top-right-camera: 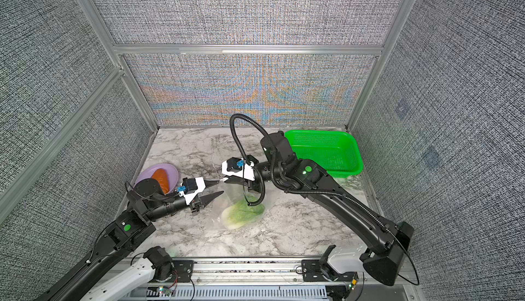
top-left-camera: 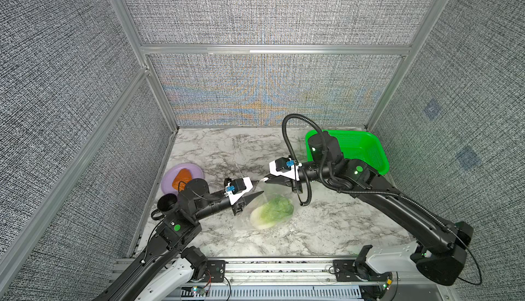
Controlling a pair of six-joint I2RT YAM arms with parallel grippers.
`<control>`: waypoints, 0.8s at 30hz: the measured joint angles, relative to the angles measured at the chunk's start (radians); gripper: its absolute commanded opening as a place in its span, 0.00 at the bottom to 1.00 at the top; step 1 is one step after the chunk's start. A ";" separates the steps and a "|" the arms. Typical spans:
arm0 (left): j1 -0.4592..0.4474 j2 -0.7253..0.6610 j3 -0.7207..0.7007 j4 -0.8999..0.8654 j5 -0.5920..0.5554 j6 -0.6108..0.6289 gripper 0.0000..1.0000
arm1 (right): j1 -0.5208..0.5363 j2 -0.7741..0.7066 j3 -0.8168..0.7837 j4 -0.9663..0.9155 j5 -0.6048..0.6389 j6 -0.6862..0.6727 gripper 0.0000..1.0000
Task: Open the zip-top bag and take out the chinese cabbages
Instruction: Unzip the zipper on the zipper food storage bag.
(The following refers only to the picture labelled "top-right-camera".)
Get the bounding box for clear zip-top bag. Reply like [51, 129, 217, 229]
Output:
[206, 179, 274, 233]

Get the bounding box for green chinese cabbage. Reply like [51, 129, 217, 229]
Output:
[220, 201, 265, 230]

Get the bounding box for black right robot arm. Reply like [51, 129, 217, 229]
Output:
[224, 131, 414, 286]

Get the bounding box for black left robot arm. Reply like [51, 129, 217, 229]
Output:
[36, 177, 222, 300]

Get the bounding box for purple plate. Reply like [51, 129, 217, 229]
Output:
[135, 163, 179, 195]

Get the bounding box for orange food piece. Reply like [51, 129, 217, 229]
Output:
[151, 168, 170, 195]

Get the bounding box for green plastic basket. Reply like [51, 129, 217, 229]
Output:
[284, 130, 364, 179]

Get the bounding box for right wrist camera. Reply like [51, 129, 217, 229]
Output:
[221, 157, 255, 181]

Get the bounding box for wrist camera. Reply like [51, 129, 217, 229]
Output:
[176, 177, 206, 205]
[221, 157, 255, 181]

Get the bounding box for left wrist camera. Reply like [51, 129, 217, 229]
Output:
[176, 177, 206, 205]

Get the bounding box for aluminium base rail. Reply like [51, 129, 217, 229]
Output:
[77, 256, 415, 290]

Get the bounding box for white perforated cable tray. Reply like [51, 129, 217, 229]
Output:
[119, 285, 329, 300]

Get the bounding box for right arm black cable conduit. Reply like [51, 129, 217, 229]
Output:
[229, 113, 411, 253]

